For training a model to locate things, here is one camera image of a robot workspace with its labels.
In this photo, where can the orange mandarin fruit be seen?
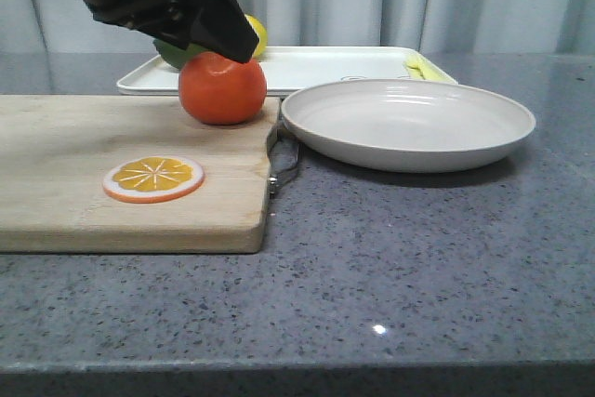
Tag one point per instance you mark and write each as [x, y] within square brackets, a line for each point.
[219, 91]

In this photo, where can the beige round plate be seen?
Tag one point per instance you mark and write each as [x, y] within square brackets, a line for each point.
[407, 126]

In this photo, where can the white rectangular tray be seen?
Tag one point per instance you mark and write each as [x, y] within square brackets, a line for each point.
[287, 68]

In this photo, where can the yellow lemon right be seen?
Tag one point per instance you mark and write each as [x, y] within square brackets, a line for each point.
[261, 33]

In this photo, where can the dark green lime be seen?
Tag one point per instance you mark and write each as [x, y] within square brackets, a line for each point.
[174, 56]

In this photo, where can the orange slice toy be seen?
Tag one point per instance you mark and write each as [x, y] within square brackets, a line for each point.
[153, 179]

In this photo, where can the yellow-green plastic fork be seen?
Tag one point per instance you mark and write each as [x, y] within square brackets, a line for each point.
[421, 68]

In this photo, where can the wooden cutting board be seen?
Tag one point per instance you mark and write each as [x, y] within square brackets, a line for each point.
[57, 149]

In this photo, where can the metal cutting board handle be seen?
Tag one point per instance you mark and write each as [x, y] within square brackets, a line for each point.
[284, 156]

